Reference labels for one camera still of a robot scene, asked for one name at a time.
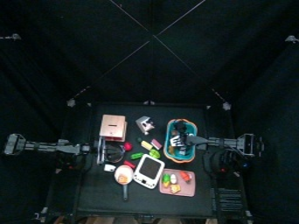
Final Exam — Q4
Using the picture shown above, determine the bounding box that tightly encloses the pink toy toaster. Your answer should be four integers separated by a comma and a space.
97, 114, 128, 143

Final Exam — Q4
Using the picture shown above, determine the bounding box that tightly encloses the lime green toy vegetable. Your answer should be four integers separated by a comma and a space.
148, 148, 163, 159

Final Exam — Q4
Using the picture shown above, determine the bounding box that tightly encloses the orange red toy shrimp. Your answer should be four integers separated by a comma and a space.
179, 171, 192, 183

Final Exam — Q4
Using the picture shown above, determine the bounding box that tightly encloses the red toy food piece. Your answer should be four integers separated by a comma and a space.
123, 159, 136, 170

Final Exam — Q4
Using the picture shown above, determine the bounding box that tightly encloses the grey toy coffee machine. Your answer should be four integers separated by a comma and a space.
135, 115, 156, 136

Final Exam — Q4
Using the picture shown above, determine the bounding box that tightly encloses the pink toy food block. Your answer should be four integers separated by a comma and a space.
149, 138, 164, 151

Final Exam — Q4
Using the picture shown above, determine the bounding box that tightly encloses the yellow toy food block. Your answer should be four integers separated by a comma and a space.
140, 140, 155, 151

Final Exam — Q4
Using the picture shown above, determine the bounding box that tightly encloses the yellow green toy corn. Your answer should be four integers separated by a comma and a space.
161, 173, 172, 188

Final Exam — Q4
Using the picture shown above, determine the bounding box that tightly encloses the white toy stove black top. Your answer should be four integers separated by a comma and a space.
132, 153, 167, 190

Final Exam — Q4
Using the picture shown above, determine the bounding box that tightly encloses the pink toy tray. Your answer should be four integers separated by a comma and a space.
157, 168, 198, 198

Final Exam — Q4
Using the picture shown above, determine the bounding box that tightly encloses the teal basket with orange rim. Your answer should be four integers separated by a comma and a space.
163, 118, 199, 164

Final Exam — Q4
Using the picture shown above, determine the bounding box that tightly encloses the white label sticker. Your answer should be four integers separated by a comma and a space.
218, 187, 243, 213

